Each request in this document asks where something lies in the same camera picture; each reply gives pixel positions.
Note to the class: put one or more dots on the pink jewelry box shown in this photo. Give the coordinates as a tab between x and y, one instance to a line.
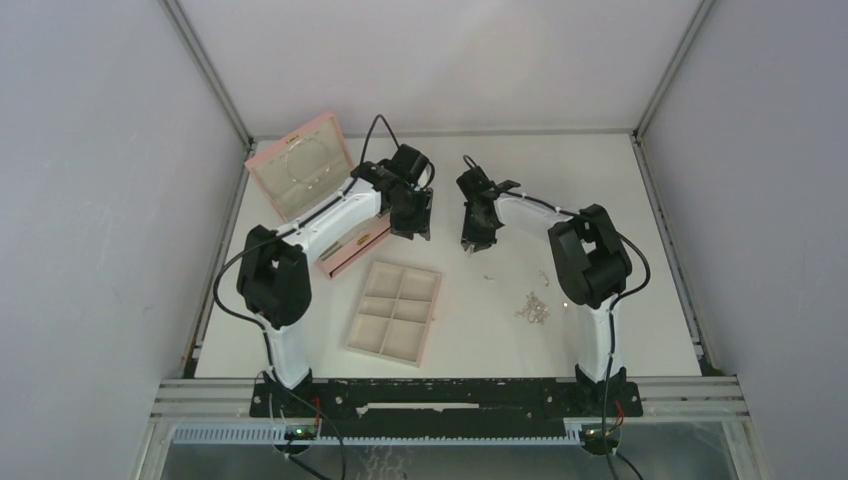
306	167

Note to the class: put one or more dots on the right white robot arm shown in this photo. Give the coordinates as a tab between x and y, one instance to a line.
590	260

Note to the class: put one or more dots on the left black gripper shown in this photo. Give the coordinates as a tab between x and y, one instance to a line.
419	225

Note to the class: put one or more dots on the beige six-compartment tray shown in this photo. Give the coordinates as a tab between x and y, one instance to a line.
395	313

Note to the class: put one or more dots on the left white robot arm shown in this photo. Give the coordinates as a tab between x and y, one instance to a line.
274	267

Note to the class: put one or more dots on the black mounting base plate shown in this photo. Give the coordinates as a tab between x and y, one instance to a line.
444	409

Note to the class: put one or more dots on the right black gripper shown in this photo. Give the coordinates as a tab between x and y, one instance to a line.
469	236

